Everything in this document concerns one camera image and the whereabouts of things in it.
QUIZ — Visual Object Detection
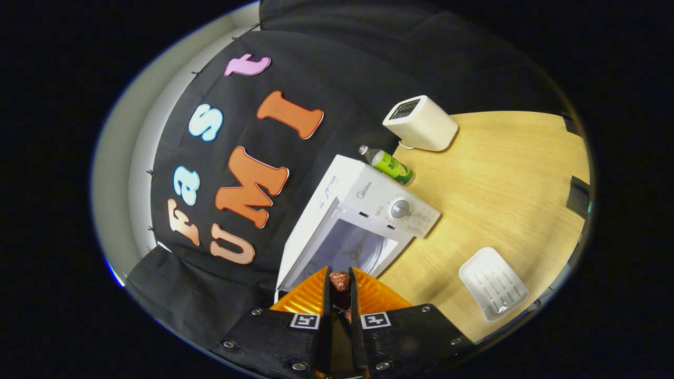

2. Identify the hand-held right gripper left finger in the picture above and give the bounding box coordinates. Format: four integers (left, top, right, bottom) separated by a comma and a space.
211, 266, 333, 379

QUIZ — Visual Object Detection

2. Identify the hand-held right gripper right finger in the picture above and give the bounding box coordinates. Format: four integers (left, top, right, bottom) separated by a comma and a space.
349, 267, 477, 379

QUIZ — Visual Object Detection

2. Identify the red-brown roasted meat piece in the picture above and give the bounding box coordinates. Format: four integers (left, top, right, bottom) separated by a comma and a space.
329, 271, 353, 323

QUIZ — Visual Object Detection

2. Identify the white microwave oven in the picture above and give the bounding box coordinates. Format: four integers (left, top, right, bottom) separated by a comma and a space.
275, 154, 442, 293

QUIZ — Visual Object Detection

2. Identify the white ribbed rectangular plate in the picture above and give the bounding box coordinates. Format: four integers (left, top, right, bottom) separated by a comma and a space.
458, 247, 529, 322

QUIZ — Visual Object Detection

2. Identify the green label drink bottle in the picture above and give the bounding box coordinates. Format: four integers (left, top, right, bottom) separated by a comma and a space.
359, 145, 414, 186

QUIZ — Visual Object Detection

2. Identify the white toaster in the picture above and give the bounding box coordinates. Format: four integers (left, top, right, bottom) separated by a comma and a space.
382, 95, 459, 153

